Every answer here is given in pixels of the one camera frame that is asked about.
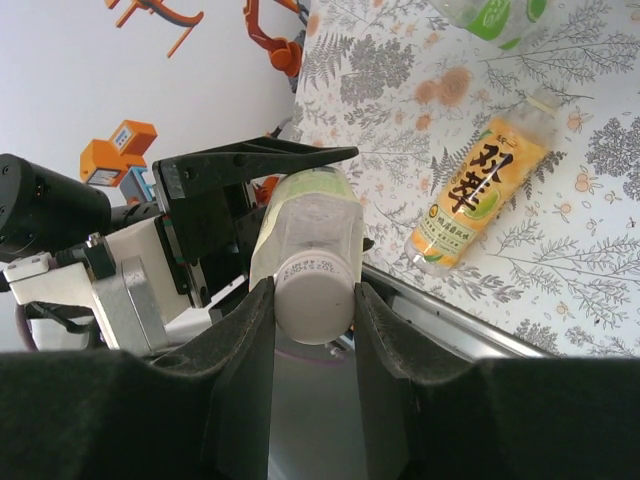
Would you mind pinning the floral patterned table mat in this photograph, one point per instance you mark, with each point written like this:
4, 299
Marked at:
575, 225

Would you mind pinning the wide aluminium mounting rail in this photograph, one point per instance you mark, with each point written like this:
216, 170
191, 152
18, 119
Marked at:
450, 325

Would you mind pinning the clear bottle pale green label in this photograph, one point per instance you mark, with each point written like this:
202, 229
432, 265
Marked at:
310, 220

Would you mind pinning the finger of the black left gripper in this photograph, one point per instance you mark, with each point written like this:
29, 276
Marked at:
260, 157
367, 245

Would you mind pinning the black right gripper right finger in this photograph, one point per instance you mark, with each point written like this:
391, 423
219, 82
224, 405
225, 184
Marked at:
500, 420

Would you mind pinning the clear bottle bright green label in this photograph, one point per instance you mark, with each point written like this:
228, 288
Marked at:
495, 20

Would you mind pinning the clear bottle orange label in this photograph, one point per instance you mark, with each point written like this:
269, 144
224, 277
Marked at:
475, 190

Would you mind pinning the white bottle cap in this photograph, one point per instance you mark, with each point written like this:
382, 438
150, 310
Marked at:
312, 305

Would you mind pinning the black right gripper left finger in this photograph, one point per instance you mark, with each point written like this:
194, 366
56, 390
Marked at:
125, 415

